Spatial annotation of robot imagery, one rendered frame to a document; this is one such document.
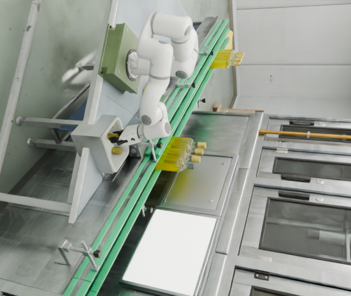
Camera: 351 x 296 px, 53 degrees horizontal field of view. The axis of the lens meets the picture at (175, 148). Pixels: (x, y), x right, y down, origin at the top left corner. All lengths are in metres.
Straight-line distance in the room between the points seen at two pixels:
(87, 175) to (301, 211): 1.02
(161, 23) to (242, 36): 6.49
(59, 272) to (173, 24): 1.04
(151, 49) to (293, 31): 6.48
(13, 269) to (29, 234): 0.20
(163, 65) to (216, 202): 0.76
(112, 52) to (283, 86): 6.79
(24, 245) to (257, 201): 1.18
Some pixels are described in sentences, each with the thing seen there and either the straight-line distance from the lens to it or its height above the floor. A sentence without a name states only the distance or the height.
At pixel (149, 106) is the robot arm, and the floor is 1.08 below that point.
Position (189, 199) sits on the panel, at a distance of 1.82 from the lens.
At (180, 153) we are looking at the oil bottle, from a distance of 1.86.
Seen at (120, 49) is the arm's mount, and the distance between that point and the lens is 1.70.
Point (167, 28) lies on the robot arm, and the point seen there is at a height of 1.14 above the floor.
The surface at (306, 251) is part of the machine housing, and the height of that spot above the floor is 1.71.
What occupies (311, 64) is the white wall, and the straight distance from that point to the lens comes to 8.01.
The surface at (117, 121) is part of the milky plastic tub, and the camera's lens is 1.70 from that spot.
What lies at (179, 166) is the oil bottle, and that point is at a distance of 1.81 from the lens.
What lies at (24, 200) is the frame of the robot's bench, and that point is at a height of 0.42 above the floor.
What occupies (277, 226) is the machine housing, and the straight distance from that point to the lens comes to 1.75.
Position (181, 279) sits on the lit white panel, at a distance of 1.55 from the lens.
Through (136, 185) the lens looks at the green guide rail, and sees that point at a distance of 1.72.
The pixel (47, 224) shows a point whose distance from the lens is 2.01.
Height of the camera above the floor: 1.67
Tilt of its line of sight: 20 degrees down
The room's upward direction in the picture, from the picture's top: 95 degrees clockwise
